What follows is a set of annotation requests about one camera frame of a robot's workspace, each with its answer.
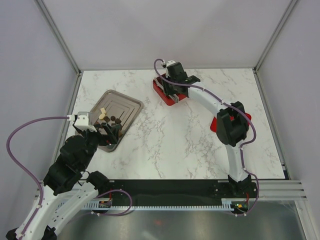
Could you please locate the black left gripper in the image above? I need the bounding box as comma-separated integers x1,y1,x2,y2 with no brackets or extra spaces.
78,121,121,169

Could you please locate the stainless steel tray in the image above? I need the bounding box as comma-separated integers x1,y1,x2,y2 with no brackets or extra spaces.
90,89,144,153

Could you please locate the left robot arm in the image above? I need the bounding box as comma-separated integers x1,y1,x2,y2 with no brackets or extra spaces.
5,123,122,240

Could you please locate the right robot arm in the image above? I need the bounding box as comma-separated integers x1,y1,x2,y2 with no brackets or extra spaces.
159,60,252,198

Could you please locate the round white chocolate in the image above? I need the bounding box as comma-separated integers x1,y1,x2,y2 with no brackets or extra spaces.
99,113,106,120

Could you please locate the red chocolate box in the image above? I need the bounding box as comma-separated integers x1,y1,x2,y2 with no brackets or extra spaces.
152,76,188,106

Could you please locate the red box lid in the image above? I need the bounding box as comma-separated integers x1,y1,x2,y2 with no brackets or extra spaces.
210,113,252,133

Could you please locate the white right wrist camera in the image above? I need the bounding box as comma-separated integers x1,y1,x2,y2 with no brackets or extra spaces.
161,59,176,68

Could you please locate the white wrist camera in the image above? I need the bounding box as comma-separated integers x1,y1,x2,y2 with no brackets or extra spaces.
161,59,176,68
67,111,97,133

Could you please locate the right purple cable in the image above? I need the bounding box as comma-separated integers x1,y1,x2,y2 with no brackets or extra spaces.
153,58,261,218

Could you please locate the purple cable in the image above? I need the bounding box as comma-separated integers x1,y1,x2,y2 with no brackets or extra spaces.
153,58,261,218
6,115,72,236

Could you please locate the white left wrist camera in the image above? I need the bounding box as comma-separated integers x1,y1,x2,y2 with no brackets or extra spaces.
67,111,97,133

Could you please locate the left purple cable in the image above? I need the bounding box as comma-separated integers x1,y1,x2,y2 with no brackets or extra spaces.
6,115,72,236

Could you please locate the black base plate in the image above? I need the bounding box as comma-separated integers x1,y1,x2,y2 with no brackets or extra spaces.
105,179,258,207

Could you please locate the white cable duct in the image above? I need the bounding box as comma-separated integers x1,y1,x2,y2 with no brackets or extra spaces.
42,197,251,213

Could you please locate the aluminium frame rail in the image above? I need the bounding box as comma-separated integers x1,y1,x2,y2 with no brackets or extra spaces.
258,179,307,201

